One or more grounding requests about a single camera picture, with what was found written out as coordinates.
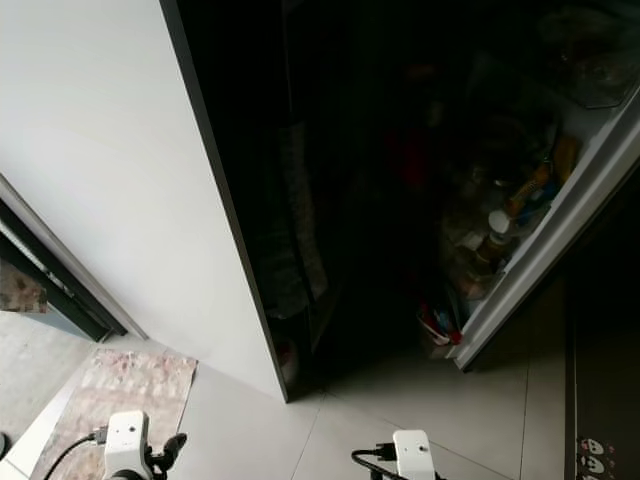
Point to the dark fridge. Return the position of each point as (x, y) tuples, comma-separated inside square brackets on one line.
[(360, 250)]

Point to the pink beige patterned rug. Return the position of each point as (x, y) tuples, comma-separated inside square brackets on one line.
[(130, 385)]

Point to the white floor threshold strip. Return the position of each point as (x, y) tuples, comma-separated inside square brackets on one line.
[(50, 420)]

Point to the brown patterned doormat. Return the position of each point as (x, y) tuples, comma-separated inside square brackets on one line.
[(20, 290)]

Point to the red snack packet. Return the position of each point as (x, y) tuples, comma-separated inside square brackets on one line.
[(436, 325)]

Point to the bottle with white cap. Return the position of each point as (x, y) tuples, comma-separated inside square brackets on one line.
[(498, 221)]

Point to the dark wooden cabinet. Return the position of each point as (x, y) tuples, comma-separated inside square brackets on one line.
[(605, 380)]

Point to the orange sauce bottle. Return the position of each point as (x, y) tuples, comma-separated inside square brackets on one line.
[(528, 192)]

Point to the yellow food packet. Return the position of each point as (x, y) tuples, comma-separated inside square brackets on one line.
[(565, 155)]

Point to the clear plastic container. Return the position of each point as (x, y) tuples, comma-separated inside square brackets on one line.
[(595, 60)]

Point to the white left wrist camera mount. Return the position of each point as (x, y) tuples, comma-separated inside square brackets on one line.
[(128, 440)]

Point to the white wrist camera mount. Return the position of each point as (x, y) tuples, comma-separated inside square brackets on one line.
[(128, 440), (413, 455)]

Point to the dark sliding door frame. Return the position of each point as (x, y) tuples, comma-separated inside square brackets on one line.
[(60, 275)]

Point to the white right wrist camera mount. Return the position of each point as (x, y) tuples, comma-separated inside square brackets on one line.
[(413, 455)]

